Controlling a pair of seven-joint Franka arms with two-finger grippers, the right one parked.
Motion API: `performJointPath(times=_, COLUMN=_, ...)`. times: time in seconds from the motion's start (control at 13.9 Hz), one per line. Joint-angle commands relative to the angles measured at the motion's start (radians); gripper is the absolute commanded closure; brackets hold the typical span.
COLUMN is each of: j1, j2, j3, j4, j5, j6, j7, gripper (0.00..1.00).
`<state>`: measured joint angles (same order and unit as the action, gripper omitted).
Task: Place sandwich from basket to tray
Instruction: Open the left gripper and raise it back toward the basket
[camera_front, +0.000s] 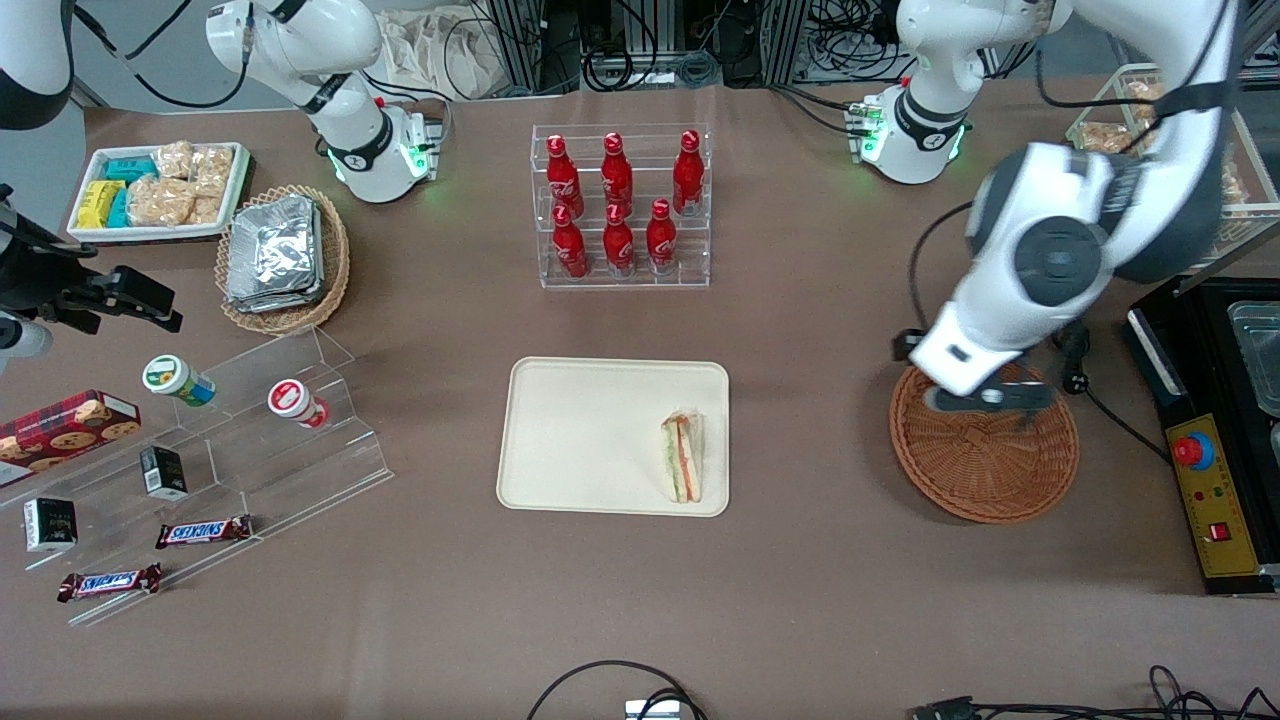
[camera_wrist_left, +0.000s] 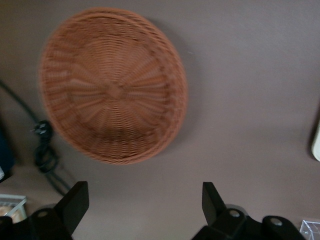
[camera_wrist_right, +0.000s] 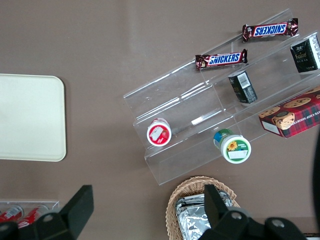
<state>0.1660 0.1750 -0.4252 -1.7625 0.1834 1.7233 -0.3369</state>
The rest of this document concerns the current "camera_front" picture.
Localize black cables with connector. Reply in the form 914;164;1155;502
910;665;1280;720

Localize foil wrapped food pack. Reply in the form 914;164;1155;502
228;195;319;301
225;270;326;313

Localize black power cable with plug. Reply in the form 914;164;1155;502
1055;325;1173;466

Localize small black carton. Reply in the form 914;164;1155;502
139;445;189;501
23;497;79;554

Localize red tartan cookie box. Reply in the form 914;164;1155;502
0;389;142;489

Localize clear acrylic stepped shelf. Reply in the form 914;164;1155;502
20;325;394;629

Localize Snickers chocolate bar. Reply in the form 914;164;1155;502
57;563;163;603
155;514;254;550

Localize yellow snack packet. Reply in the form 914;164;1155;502
78;180;126;229

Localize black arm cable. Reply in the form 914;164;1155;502
1033;0;1246;151
70;0;256;111

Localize black coiled cable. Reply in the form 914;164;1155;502
585;50;721;91

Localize green sunflower lid cup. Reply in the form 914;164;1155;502
142;354;217;408

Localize brown round wicker basket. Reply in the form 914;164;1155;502
889;362;1081;525

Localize clear plastic container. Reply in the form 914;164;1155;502
1225;300;1280;416

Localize triangle sandwich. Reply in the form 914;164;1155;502
660;408;705;504

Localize crumpled white plastic bag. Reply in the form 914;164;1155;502
375;8;506;101

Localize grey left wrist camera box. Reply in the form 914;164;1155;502
925;380;1058;416

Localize clear bin of pastries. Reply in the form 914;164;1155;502
1065;62;1280;271

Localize white plastic basket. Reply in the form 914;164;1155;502
68;140;251;244

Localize aluminium frame post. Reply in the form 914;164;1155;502
485;0;546;91

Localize red cola bottle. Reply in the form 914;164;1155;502
600;131;634;216
645;198;679;275
545;133;584;216
552;205;589;279
602;203;636;276
672;129;704;216

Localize red lid yogurt cup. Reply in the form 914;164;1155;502
267;378;331;431

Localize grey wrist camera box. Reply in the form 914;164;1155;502
925;380;1058;416
0;312;53;376

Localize black looped cable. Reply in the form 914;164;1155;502
527;660;708;720

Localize yellow control panel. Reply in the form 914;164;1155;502
1165;412;1263;581

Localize black cable bundle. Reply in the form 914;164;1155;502
790;0;911;81

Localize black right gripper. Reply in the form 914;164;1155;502
0;188;184;334

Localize cream rectangular tray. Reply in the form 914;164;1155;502
496;357;731;518

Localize light tan wicker basket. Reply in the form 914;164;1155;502
215;183;351;336

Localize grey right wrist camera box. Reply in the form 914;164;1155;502
0;312;53;376

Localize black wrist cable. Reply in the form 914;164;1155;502
905;203;978;336

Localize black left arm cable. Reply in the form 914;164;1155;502
1033;0;1246;151

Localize clear acrylic bottle rack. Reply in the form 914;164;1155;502
530;123;713;291

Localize black sealing machine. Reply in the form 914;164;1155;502
1120;275;1280;598

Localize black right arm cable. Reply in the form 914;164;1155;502
70;0;256;111

